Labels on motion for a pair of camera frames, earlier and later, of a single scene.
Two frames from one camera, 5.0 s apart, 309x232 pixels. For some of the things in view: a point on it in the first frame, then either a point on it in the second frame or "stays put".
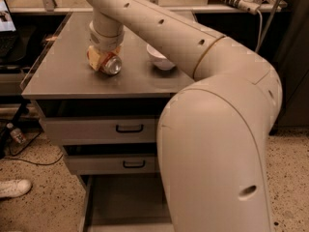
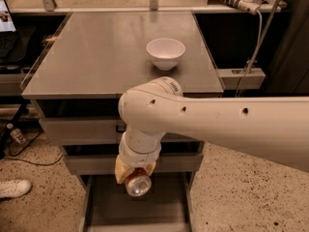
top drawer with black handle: [104, 120] stays put
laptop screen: [7, 23] stays put
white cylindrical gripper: [105, 42] → [137, 157]
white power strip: [248, 4] stays put
